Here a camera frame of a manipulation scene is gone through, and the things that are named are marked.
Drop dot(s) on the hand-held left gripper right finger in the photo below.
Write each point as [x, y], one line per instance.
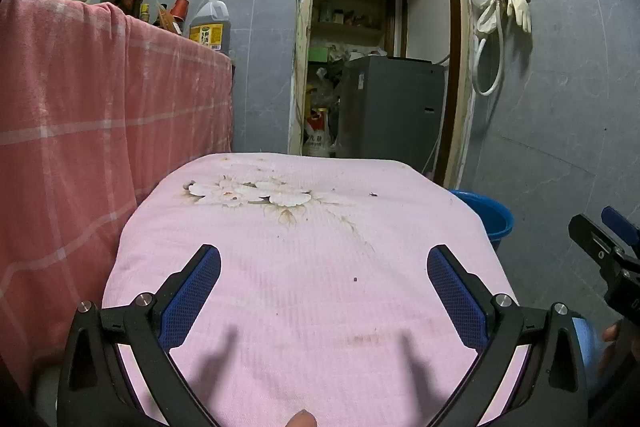
[455, 302]

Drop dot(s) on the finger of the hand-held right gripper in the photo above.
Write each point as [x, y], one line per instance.
[592, 239]
[622, 227]

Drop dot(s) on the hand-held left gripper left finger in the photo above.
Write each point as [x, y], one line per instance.
[192, 302]

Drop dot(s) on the blue plastic bucket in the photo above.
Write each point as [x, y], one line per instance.
[487, 214]

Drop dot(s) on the person's right hand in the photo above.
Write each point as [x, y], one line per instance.
[611, 333]

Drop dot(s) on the person's left hand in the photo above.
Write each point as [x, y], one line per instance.
[303, 419]

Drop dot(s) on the light blue plastic object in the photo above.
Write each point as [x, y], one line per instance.
[587, 347]

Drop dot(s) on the pink blanket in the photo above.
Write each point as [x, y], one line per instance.
[310, 257]

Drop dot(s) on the grey washing machine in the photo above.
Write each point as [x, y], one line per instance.
[390, 112]

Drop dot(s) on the white and red sack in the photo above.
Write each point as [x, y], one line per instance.
[319, 137]

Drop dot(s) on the salmon checked cloth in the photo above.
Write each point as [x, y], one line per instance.
[75, 107]

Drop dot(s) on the cream rubber gloves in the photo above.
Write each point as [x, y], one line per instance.
[517, 4]

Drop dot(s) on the large cooking oil bottle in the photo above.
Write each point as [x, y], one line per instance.
[210, 29]

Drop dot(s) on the green box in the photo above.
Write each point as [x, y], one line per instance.
[318, 55]

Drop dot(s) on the red cup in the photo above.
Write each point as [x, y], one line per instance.
[179, 9]

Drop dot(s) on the wooden door frame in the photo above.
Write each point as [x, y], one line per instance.
[462, 57]

